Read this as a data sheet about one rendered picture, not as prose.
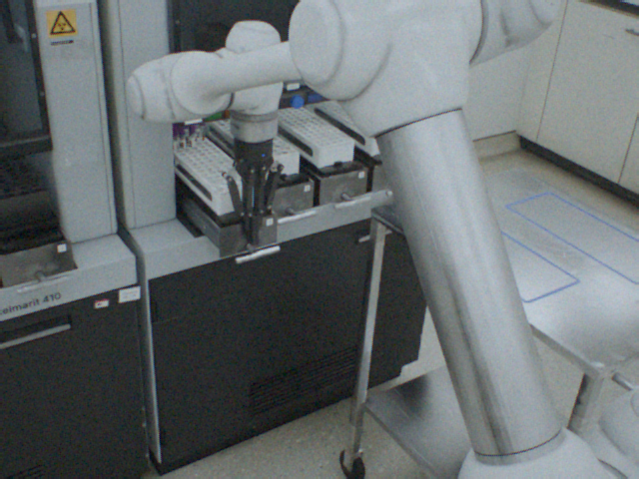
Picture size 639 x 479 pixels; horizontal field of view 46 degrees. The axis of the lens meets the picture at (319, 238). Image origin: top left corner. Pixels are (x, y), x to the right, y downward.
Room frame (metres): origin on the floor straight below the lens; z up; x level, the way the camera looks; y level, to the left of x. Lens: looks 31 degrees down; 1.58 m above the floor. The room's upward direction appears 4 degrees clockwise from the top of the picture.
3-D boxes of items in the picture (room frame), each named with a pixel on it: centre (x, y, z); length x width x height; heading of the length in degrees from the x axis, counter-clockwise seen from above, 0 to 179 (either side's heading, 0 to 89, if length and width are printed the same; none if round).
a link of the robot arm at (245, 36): (1.31, 0.15, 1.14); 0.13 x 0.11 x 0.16; 129
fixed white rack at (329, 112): (1.82, -0.07, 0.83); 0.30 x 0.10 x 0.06; 35
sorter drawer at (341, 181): (1.85, 0.13, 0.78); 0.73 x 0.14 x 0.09; 35
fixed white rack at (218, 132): (1.65, 0.18, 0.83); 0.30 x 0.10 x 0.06; 35
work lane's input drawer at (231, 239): (1.59, 0.33, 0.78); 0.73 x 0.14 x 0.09; 35
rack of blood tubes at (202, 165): (1.48, 0.25, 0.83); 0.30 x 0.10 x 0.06; 35
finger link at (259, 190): (1.33, 0.13, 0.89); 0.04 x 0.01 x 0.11; 35
